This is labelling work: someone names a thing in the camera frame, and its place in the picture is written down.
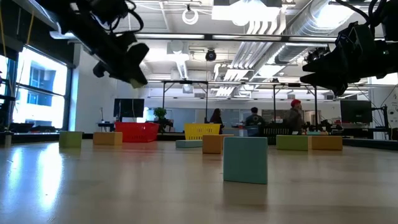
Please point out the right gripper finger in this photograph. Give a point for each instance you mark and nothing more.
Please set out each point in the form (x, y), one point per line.
(326, 65)
(332, 81)

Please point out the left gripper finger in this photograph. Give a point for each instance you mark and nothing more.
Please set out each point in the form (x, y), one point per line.
(136, 57)
(133, 77)

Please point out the orange long block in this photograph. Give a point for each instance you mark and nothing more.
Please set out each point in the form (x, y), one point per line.
(107, 138)
(326, 143)

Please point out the green long block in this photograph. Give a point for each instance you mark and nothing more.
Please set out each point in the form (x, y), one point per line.
(292, 143)

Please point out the teal long block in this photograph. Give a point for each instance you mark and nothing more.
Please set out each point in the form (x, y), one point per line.
(188, 143)

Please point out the green cube block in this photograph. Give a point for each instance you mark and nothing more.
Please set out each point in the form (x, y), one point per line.
(71, 139)

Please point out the teal cube block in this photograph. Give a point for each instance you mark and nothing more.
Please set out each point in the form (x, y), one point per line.
(245, 160)

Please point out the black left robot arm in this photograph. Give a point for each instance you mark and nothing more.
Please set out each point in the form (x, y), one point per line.
(77, 15)

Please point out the black background robot arm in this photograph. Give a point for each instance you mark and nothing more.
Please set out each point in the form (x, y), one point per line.
(320, 126)

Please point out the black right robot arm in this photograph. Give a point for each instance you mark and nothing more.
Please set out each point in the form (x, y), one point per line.
(388, 25)

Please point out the black monitor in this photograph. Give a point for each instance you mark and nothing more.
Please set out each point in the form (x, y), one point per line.
(129, 108)
(356, 111)

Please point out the green potted plant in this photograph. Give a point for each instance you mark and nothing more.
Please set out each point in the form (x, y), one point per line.
(160, 113)

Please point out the red plastic basket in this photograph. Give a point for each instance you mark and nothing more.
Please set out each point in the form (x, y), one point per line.
(136, 132)

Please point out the person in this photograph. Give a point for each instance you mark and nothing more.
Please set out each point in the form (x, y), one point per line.
(216, 118)
(254, 119)
(293, 119)

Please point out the dark office desk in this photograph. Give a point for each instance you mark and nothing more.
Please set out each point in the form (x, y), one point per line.
(105, 125)

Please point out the black monitor stand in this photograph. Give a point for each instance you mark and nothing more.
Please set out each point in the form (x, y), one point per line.
(385, 121)

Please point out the black overhead light beam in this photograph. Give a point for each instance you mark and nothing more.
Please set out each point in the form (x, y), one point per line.
(209, 37)

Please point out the black plastic basket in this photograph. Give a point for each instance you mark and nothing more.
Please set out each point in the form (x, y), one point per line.
(273, 130)

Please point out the yellow plastic basket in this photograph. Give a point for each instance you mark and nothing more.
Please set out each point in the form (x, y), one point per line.
(199, 130)

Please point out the large window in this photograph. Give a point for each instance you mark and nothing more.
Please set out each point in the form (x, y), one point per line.
(40, 109)
(3, 74)

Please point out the black ceiling camera cluster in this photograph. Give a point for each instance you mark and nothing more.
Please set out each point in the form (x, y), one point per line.
(315, 55)

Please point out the black metal gantry frame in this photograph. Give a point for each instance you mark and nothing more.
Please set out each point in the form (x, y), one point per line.
(293, 84)
(186, 82)

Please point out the silver ventilation duct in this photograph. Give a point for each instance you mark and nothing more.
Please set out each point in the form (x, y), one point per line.
(306, 25)

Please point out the black ceiling dome camera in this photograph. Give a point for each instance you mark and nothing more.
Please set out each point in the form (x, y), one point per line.
(211, 55)

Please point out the black aluminium table frame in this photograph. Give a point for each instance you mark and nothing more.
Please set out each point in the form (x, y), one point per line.
(34, 138)

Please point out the white short post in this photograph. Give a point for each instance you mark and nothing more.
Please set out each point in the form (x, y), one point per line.
(8, 140)

